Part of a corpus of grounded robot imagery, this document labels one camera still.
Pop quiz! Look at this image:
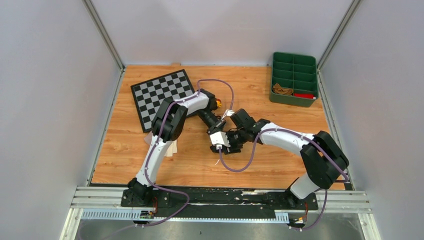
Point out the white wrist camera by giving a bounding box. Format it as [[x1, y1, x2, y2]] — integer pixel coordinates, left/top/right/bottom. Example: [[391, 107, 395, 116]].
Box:
[[221, 109, 235, 120], [209, 131, 231, 149]]

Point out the aluminium front rail frame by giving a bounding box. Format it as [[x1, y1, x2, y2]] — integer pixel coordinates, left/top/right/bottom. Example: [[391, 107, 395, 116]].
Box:
[[60, 186, 381, 240]]

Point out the left aluminium corner post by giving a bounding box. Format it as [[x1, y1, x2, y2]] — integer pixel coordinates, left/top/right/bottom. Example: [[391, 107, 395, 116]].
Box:
[[82, 0, 125, 72]]

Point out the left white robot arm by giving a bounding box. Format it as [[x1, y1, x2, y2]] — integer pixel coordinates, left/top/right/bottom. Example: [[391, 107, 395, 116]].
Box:
[[123, 88, 226, 207]]

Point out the black white chessboard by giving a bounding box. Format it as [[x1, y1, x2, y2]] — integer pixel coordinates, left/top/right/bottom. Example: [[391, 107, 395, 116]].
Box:
[[130, 69, 195, 133]]

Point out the red item in tray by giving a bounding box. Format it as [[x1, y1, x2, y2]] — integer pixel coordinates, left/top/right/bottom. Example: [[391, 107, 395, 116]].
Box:
[[293, 92, 316, 100]]

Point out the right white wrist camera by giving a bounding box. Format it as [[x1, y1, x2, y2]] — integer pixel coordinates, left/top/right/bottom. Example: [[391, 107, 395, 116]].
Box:
[[209, 131, 231, 149]]

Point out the aluminium corner post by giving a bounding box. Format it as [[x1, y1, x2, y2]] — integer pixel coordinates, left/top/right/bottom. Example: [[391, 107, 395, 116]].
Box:
[[82, 0, 125, 72], [317, 0, 363, 71]]

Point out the pink underwear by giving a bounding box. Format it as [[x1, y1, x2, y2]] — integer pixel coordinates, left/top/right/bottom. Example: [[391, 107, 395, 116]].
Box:
[[144, 132, 178, 157]]

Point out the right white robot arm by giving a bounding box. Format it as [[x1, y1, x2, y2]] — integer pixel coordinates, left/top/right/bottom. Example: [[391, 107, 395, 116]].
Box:
[[226, 108, 349, 209]]

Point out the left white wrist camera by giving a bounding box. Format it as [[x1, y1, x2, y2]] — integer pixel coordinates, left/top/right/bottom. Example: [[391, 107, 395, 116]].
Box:
[[221, 109, 235, 120]]

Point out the brown underwear white waistband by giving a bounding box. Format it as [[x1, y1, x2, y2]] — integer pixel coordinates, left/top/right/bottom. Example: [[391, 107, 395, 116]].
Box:
[[272, 83, 294, 96]]

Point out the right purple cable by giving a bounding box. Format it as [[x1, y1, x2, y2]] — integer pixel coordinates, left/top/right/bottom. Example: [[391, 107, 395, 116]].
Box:
[[218, 128, 350, 232]]

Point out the yellow toy brick car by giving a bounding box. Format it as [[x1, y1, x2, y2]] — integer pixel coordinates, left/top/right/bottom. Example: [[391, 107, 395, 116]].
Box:
[[216, 98, 222, 108]]

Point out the right aluminium corner post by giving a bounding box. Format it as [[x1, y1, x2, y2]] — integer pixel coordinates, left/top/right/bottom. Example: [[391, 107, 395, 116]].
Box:
[[317, 0, 363, 71]]

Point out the black pinstriped underwear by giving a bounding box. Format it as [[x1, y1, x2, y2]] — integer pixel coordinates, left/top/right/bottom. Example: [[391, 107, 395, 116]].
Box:
[[210, 144, 243, 155]]

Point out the purple cable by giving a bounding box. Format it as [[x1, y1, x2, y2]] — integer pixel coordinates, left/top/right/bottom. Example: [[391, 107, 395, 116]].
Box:
[[218, 128, 350, 232], [109, 78, 235, 233]]

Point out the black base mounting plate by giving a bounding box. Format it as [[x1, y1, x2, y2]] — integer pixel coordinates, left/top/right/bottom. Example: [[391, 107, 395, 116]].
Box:
[[120, 186, 319, 211]]

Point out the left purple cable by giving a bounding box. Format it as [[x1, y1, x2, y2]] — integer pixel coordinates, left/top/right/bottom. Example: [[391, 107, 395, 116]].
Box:
[[109, 78, 235, 233]]

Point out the green compartment tray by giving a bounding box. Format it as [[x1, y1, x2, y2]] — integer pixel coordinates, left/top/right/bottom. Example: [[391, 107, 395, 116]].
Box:
[[269, 51, 319, 108]]

